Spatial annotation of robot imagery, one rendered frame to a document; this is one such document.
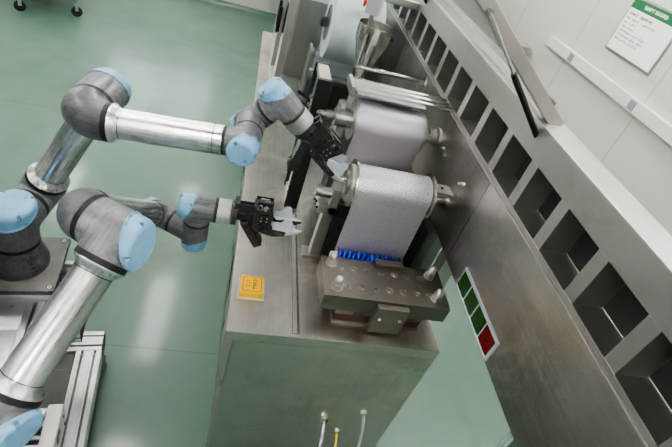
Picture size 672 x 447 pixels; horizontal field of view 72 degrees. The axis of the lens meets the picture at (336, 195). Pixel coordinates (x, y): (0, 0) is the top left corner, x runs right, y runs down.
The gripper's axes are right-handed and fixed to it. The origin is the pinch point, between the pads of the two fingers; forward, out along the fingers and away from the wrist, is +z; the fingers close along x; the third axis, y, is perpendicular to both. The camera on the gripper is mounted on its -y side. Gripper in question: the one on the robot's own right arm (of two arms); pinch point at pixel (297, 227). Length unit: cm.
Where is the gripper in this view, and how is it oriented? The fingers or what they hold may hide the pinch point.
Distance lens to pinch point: 144.1
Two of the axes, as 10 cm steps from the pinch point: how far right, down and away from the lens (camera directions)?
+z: 9.6, 1.7, 2.3
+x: -0.8, -6.1, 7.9
